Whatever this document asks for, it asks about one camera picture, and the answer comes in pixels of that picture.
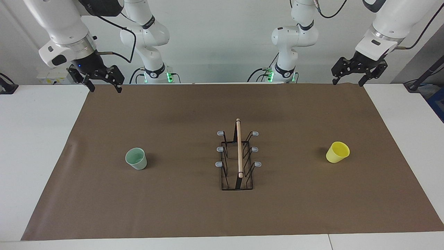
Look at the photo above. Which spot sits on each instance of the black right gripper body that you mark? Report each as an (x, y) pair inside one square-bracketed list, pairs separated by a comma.
[(88, 64)]

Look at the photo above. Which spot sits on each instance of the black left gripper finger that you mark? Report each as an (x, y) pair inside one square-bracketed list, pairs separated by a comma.
[(341, 67), (378, 68)]

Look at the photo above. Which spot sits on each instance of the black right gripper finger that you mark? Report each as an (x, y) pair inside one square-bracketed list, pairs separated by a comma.
[(80, 77), (116, 74)]

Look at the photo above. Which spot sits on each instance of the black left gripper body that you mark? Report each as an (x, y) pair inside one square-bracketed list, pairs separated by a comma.
[(362, 64)]

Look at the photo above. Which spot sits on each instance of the yellow plastic cup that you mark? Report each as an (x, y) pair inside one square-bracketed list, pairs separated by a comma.
[(336, 154)]

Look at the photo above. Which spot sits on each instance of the pale green plastic cup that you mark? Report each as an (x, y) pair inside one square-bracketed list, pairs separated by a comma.
[(137, 161)]

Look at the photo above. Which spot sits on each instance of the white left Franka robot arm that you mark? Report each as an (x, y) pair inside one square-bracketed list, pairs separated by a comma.
[(295, 38)]

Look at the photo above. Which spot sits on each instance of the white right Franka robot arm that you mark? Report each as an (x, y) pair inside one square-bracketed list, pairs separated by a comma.
[(66, 21)]

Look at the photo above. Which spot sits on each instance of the black stand pole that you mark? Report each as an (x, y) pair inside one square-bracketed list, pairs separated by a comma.
[(412, 86)]

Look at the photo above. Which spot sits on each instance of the blue box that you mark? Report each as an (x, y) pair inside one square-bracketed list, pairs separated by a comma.
[(437, 104)]

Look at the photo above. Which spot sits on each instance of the black table clamp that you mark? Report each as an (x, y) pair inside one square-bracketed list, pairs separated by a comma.
[(7, 88)]

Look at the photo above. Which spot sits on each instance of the brown table mat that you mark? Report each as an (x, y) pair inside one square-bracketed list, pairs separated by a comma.
[(173, 208)]

